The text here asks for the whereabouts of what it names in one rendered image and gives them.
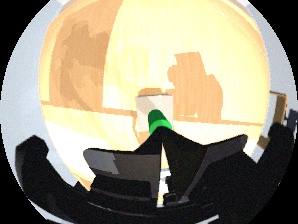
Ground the green marker cap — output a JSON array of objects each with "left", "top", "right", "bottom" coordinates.
[{"left": 148, "top": 109, "right": 172, "bottom": 133}]

